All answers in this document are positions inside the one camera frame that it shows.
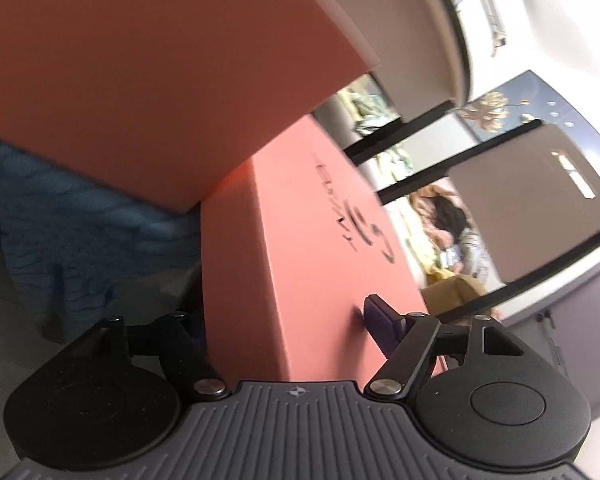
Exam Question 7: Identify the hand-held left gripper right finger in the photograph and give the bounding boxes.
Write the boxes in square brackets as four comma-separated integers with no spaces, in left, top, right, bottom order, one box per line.
[362,295,528,402]

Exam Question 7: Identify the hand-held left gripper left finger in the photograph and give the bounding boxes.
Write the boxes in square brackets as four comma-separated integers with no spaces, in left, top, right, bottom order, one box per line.
[98,311,229,402]

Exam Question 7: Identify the orange box base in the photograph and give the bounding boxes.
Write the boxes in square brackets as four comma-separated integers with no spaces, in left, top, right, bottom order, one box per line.
[200,114,446,384]

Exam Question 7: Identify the orange box lid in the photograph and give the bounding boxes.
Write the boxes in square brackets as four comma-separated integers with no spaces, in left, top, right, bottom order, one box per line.
[0,0,384,214]

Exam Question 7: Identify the mustard yellow chair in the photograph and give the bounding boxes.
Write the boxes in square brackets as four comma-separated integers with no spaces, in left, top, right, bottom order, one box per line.
[422,274,503,326]

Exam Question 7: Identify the black framed glass partition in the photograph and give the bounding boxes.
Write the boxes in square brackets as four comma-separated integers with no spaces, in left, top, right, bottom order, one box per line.
[312,74,600,326]

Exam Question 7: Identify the blue knitted cloth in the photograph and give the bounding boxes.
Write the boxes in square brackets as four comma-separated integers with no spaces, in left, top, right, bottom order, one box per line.
[0,132,203,346]

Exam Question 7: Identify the grey cabinet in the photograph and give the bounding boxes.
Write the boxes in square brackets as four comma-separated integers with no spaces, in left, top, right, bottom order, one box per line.
[500,240,600,421]

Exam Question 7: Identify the beige round table black rim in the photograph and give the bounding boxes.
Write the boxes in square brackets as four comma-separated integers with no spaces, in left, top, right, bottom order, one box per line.
[300,0,473,122]

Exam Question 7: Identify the navy wall picture gold leaves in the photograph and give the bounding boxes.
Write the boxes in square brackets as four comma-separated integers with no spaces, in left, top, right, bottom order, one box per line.
[457,70,600,207]

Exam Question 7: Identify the white slatted wall fixture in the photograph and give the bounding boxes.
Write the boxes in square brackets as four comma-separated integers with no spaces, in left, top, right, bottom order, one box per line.
[462,0,511,58]

